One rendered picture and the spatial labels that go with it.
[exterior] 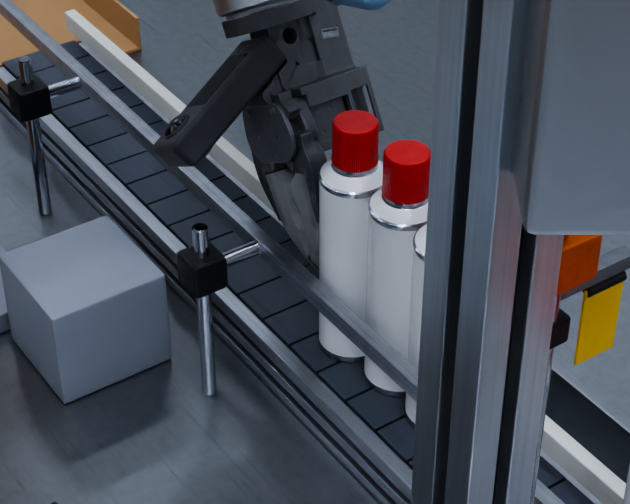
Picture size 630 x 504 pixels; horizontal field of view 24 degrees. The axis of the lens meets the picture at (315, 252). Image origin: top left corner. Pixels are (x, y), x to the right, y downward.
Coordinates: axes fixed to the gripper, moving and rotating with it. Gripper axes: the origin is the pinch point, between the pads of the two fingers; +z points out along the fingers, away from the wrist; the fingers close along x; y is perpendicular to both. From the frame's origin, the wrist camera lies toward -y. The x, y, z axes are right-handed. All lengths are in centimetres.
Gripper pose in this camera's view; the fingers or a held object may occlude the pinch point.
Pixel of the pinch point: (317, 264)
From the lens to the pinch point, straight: 113.9
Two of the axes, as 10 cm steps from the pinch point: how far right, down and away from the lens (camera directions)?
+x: -4.9, -0.4, 8.7
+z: 2.8, 9.4, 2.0
